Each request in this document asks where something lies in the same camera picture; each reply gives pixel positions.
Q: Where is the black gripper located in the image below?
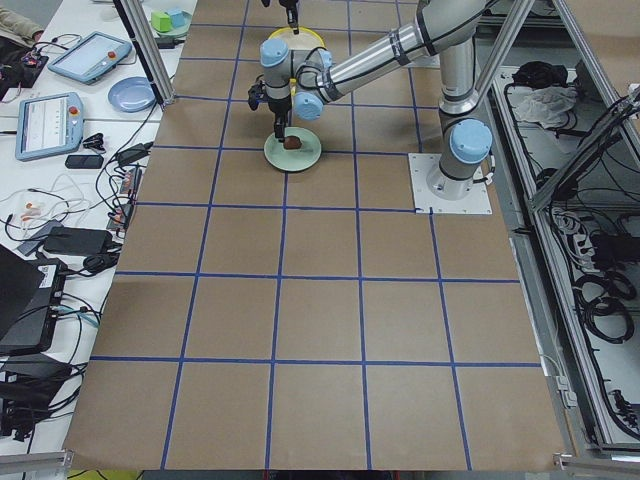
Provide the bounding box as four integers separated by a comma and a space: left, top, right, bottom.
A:
267, 6, 299, 141

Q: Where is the yellow steamer layer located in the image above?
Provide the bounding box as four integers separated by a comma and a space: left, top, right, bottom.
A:
268, 27, 325, 50

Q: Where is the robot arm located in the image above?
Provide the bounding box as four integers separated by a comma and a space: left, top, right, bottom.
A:
248, 1, 488, 172
278, 0, 299, 35

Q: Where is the brown bun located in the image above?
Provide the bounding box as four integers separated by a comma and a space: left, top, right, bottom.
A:
283, 136, 302, 150

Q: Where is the pale green plate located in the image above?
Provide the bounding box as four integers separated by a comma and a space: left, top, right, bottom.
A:
263, 127, 322, 172

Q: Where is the blue foam block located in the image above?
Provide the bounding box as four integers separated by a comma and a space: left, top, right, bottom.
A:
165, 8, 187, 29

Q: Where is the green bowl with blocks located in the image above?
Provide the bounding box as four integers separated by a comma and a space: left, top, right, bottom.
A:
150, 8, 192, 38

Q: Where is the green foam block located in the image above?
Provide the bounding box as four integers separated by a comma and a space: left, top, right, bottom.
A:
150, 11, 173, 33

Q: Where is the blue plate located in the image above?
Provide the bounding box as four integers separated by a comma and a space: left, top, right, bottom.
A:
107, 76, 156, 113

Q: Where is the black power adapter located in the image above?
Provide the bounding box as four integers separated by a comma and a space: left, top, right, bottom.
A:
115, 142, 153, 167

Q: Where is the upper teach pendant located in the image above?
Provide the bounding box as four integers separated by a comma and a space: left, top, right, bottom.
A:
48, 32, 132, 84

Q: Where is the teach pendant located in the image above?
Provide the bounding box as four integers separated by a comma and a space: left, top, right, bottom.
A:
15, 92, 84, 162
48, 32, 132, 84

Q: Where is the lower teach pendant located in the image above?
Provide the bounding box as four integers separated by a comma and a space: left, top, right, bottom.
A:
15, 92, 84, 162

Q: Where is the white cloth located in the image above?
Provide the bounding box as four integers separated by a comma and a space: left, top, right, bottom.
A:
514, 86, 578, 129

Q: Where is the black laptop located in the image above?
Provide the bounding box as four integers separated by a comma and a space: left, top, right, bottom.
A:
1, 247, 66, 356

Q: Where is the aluminium frame post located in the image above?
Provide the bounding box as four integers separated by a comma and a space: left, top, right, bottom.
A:
113, 0, 175, 109

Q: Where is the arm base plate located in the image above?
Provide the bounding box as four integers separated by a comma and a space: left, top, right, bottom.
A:
408, 153, 493, 215

